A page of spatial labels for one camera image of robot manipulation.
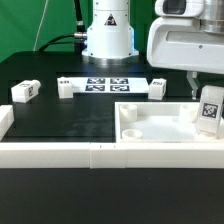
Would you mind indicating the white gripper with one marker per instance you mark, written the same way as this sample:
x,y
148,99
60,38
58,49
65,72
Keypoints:
x,y
178,43

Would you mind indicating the white square tabletop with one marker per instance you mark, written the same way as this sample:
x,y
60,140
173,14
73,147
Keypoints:
x,y
160,122

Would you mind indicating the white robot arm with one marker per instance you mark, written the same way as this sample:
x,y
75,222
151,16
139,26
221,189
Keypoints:
x,y
110,38

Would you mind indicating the white marker sheet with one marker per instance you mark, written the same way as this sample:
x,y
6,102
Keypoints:
x,y
109,85

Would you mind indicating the green backdrop curtain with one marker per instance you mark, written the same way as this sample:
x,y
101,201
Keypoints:
x,y
26,24

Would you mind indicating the white U-shaped fence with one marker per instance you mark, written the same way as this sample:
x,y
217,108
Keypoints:
x,y
106,155

